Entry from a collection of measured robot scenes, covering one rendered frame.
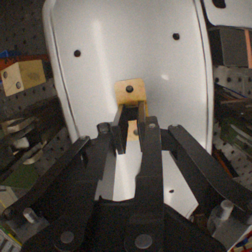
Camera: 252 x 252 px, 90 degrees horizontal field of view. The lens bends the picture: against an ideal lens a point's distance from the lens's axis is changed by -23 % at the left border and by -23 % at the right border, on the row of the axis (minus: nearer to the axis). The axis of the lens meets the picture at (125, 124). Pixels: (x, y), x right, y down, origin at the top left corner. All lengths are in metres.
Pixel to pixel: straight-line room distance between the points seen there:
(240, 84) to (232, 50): 0.37
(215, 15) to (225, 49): 0.06
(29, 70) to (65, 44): 0.06
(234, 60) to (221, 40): 0.04
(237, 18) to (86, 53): 0.22
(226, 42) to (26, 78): 0.27
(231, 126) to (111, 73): 0.19
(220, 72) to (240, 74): 0.09
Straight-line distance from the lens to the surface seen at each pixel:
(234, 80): 0.61
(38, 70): 0.22
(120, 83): 0.20
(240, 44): 0.28
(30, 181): 0.82
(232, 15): 0.26
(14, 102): 0.73
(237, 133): 0.25
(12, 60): 0.25
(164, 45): 0.21
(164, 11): 0.22
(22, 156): 0.21
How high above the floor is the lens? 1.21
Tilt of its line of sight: 67 degrees down
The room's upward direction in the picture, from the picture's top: 168 degrees counter-clockwise
